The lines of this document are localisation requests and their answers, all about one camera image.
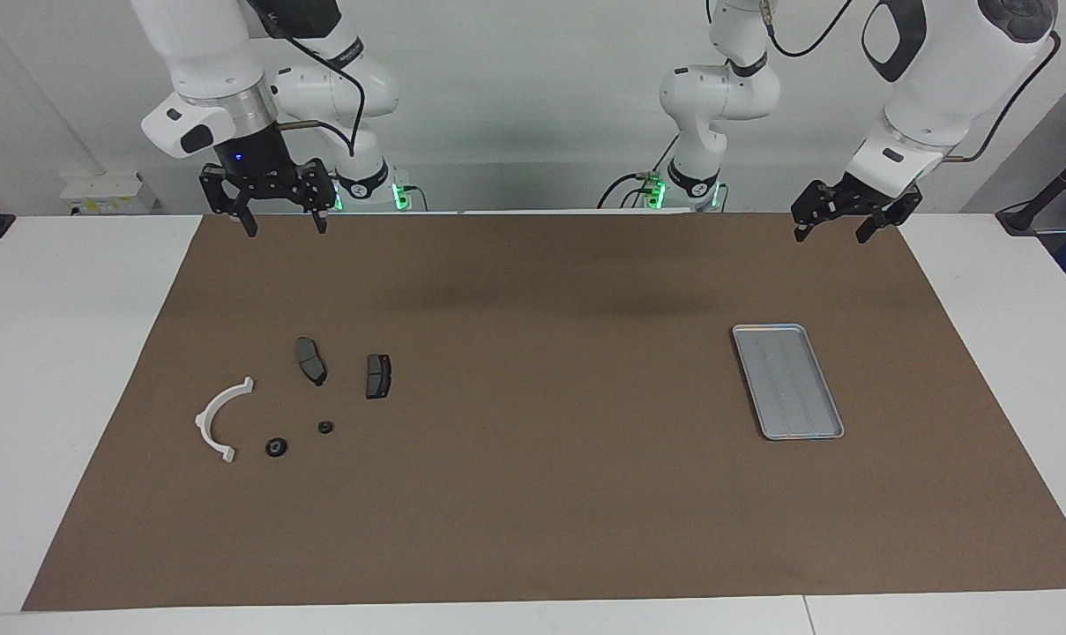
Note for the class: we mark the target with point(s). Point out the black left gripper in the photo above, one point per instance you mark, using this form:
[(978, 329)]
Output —
[(854, 198)]

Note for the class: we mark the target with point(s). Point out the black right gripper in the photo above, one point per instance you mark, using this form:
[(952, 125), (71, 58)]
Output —
[(259, 172)]

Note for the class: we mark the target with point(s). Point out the large black bearing gear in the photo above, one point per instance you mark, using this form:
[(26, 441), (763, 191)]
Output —
[(276, 447)]

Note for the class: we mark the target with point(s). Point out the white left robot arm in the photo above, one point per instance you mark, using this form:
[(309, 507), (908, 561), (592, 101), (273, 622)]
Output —
[(947, 79)]

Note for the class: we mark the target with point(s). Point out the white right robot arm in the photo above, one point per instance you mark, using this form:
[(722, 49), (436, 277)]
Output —
[(206, 62)]

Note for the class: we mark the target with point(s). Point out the silver metal tray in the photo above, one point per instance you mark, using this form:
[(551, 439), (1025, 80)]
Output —
[(788, 384)]

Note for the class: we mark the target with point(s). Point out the white power strip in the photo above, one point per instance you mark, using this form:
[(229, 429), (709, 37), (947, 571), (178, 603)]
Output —
[(109, 194)]

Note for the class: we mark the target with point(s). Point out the black angled stand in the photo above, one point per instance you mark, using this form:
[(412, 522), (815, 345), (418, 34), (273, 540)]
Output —
[(1022, 216)]

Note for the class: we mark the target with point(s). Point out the dark curved brake pad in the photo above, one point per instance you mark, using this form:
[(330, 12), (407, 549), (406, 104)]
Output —
[(309, 357)]

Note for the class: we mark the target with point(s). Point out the dark rectangular brake pad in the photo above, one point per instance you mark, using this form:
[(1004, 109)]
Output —
[(378, 377)]

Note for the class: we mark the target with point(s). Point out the brown table mat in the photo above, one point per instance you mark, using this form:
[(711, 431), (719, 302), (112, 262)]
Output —
[(532, 494)]

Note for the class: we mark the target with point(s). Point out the white curved plastic bracket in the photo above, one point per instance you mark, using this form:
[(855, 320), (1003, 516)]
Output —
[(204, 423)]

